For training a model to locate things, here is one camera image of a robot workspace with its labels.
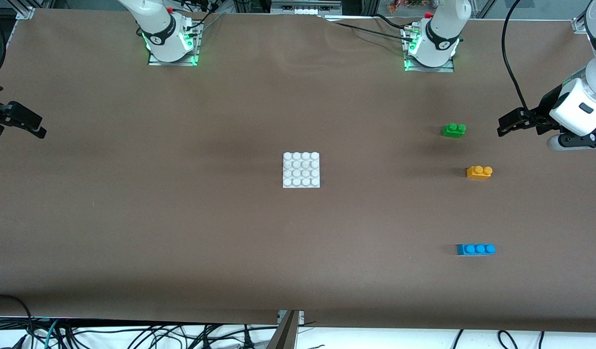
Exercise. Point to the blue three-stud block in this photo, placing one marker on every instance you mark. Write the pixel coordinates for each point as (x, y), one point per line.
(475, 249)

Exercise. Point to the orange colourful background object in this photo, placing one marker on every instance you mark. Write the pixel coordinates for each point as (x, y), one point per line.
(404, 6)

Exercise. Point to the green two-stud block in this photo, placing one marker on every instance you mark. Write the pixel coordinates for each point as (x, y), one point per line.
(453, 131)

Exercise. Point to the aluminium frame profile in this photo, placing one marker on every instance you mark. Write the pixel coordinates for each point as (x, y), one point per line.
(286, 334)
(24, 9)
(580, 24)

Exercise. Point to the brown paper table cover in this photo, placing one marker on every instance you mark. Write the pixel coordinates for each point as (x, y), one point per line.
(278, 242)

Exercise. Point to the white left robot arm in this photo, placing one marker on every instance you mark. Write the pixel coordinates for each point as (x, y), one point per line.
(441, 34)

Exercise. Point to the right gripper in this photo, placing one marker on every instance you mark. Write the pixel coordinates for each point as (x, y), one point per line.
(2, 114)

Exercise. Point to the grey background device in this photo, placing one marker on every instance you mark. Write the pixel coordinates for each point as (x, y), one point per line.
(303, 8)

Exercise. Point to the yellow two-stud block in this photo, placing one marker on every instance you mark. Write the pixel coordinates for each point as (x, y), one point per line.
(478, 173)

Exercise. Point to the white studded base plate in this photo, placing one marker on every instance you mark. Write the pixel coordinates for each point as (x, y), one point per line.
(301, 170)

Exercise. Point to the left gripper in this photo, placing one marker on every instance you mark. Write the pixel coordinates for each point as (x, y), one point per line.
(545, 108)

